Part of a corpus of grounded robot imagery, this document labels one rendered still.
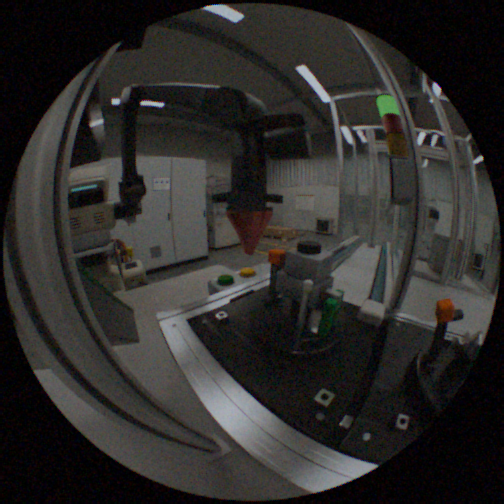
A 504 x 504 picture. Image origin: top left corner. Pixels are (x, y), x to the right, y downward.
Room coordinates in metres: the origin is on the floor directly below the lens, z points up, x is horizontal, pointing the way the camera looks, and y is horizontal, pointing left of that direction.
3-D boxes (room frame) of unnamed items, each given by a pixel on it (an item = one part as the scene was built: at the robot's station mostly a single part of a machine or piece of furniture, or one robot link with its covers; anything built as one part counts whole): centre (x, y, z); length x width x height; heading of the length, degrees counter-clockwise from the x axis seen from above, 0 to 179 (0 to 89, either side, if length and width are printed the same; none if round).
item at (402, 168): (0.21, -0.29, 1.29); 0.12 x 0.05 x 0.25; 132
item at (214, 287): (0.39, 0.01, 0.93); 0.21 x 0.07 x 0.06; 132
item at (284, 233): (6.02, -1.03, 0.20); 1.20 x 0.80 x 0.41; 45
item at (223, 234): (5.35, 1.60, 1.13); 2.66 x 1.46 x 2.25; 45
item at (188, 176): (3.26, 1.45, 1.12); 0.80 x 0.54 x 2.25; 135
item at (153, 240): (2.69, 2.01, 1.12); 0.80 x 0.54 x 2.25; 135
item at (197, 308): (0.47, -0.17, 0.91); 0.89 x 0.06 x 0.11; 132
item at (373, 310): (0.17, -0.21, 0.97); 0.05 x 0.05 x 0.04; 42
